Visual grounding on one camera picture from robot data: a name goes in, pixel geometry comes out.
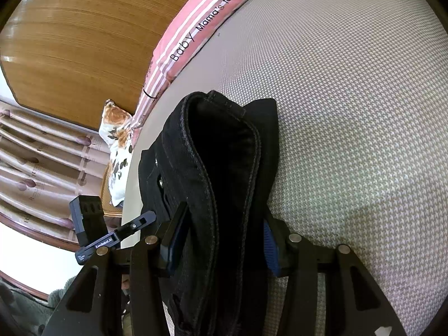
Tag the bed with beige woven cover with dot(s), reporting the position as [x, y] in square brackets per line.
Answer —
[350, 129]

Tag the wooden headboard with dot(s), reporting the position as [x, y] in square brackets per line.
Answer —
[87, 42]

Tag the beige patterned curtain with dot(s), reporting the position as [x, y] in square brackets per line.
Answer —
[42, 168]

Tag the black pants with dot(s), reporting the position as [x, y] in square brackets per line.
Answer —
[220, 168]

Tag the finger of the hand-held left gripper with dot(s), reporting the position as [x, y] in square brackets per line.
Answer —
[138, 222]

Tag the brown wooden window frame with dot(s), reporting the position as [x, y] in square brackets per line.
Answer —
[35, 231]

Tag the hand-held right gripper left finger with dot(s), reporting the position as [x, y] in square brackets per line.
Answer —
[175, 246]

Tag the floral pillow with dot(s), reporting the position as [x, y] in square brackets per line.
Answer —
[117, 147]

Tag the pink printed mattress edge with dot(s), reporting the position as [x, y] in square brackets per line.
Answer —
[196, 24]

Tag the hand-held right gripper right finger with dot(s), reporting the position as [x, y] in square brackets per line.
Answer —
[271, 252]

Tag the person's left forearm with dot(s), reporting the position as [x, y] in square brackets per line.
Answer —
[24, 309]

